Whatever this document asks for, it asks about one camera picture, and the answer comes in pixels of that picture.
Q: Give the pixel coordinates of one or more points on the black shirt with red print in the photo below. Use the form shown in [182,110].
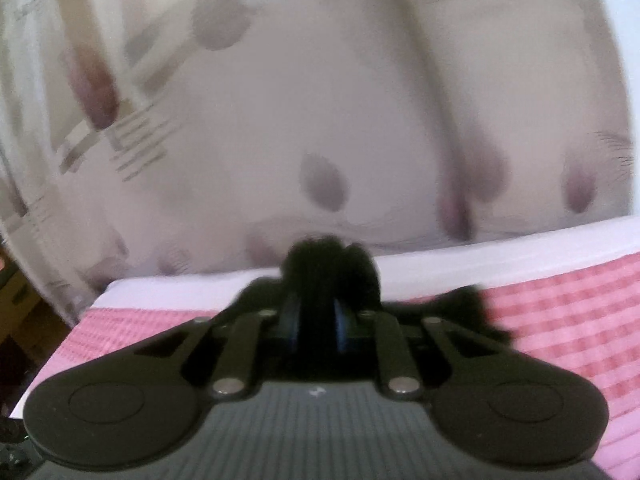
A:
[325,260]

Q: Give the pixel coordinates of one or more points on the pink and white bed blanket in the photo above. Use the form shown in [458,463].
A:
[555,310]

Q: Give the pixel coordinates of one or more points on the beige leaf print curtain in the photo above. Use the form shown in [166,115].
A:
[300,85]

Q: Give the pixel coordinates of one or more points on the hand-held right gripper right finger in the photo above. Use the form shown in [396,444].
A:
[343,330]

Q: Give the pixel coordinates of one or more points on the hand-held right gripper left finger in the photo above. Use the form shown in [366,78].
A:
[291,327]

